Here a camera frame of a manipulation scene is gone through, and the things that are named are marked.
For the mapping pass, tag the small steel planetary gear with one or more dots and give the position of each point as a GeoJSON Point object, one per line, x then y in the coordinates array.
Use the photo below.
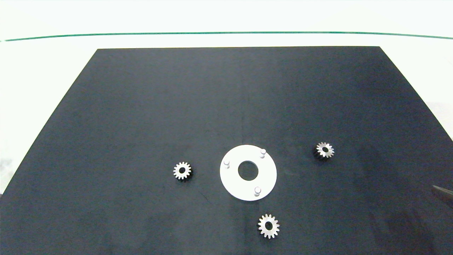
{"type": "Point", "coordinates": [186, 171]}
{"type": "Point", "coordinates": [329, 150]}
{"type": "Point", "coordinates": [274, 226]}

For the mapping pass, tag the round white pin plate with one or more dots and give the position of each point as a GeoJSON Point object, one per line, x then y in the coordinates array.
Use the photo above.
{"type": "Point", "coordinates": [233, 180]}

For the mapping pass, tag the dark rectangular mat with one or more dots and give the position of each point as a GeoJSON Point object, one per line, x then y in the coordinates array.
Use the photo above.
{"type": "Point", "coordinates": [141, 106]}

